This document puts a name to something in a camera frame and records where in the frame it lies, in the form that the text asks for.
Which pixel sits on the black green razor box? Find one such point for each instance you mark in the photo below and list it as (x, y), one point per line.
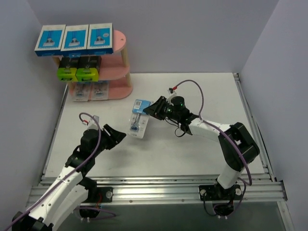
(67, 69)
(88, 68)

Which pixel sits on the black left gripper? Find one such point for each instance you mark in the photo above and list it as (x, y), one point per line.
(107, 135)

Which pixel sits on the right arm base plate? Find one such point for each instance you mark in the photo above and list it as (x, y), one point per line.
(218, 193)

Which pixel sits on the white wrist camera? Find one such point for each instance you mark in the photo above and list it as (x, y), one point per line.
(171, 93)
(91, 123)

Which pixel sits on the white Gillette razor pack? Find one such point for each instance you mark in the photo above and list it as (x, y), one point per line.
(100, 91)

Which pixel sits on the clear blister razor pack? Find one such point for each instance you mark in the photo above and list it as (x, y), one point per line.
(81, 92)
(139, 119)

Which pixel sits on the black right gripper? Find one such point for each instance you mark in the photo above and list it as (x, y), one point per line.
(161, 109)

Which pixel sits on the blue Harry's razor box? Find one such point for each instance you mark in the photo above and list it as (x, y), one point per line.
(75, 41)
(100, 39)
(50, 40)

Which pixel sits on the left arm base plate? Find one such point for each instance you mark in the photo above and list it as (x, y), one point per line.
(103, 195)

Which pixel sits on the aluminium rail frame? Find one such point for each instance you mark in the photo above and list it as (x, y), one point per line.
(161, 169)

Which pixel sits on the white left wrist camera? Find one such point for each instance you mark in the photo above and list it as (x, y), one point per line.
(91, 123)

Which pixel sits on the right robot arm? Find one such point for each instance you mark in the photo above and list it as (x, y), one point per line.
(238, 147)

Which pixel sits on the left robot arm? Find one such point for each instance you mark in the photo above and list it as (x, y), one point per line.
(72, 186)

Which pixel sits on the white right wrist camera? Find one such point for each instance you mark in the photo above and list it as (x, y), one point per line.
(171, 93)

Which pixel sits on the pink three-tier shelf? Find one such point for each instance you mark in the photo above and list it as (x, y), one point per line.
(114, 68)

